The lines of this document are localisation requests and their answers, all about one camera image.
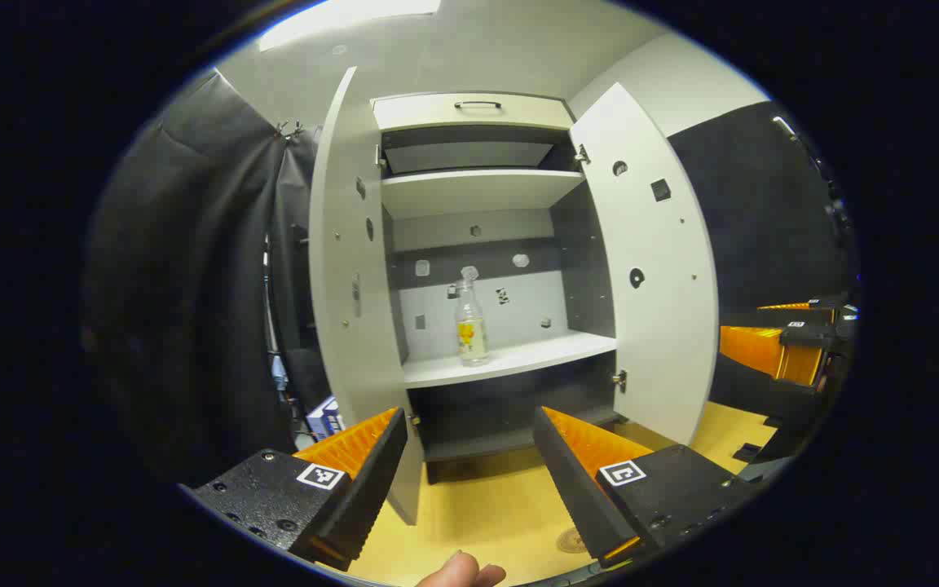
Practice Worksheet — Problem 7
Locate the clear glass bottle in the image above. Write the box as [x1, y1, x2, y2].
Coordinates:
[455, 277, 491, 368]

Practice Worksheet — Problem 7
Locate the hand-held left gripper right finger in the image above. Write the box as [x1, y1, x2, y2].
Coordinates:
[533, 405, 760, 570]

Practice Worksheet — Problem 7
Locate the grey white cabinet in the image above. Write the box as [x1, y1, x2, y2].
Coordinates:
[372, 90, 621, 486]

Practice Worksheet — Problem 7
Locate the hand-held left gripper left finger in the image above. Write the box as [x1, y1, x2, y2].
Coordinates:
[180, 406, 409, 572]

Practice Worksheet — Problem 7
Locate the white cabinet drawer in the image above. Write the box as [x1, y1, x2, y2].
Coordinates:
[372, 91, 575, 131]

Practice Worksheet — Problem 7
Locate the white cabinet door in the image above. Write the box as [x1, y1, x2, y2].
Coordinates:
[309, 65, 425, 527]
[569, 82, 719, 445]

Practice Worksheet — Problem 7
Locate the black backdrop cloth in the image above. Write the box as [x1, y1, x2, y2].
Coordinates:
[82, 69, 857, 490]

